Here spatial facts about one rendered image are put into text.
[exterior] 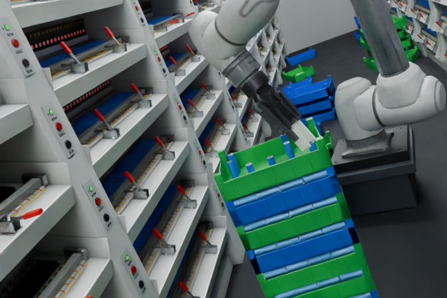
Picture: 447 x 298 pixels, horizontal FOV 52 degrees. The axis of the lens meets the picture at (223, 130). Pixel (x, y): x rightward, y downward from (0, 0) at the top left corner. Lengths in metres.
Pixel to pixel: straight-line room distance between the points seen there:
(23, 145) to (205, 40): 0.49
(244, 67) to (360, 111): 0.70
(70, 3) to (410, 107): 1.13
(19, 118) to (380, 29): 1.13
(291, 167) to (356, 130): 0.64
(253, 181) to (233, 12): 0.43
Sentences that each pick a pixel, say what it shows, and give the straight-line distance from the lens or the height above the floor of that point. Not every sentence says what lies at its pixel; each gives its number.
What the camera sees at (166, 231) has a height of 0.38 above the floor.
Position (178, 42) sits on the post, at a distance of 2.31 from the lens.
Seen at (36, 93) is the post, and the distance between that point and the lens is 1.02.
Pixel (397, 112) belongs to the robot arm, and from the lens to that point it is 1.70.
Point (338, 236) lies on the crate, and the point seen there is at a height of 0.28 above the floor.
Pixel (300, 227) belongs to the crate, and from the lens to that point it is 1.27.
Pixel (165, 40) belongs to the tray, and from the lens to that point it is 1.81.
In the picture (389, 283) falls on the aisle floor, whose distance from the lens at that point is 1.56.
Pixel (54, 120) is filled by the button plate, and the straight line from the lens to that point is 1.03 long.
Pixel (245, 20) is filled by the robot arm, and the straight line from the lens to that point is 1.07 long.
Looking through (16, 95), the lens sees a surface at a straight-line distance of 1.00.
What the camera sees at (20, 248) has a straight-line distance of 0.89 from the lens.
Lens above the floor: 0.98
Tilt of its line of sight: 15 degrees down
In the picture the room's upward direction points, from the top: 23 degrees counter-clockwise
